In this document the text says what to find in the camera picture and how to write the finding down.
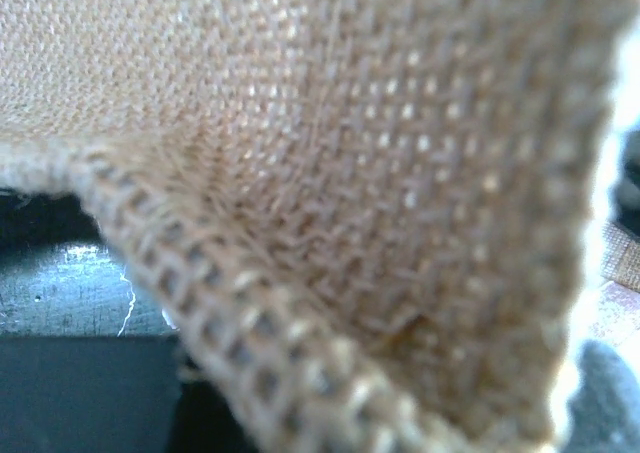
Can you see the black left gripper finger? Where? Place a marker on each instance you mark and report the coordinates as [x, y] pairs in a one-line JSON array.
[[89, 362]]

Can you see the brown canvas tote bag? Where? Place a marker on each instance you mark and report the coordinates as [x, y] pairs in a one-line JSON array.
[[369, 219]]

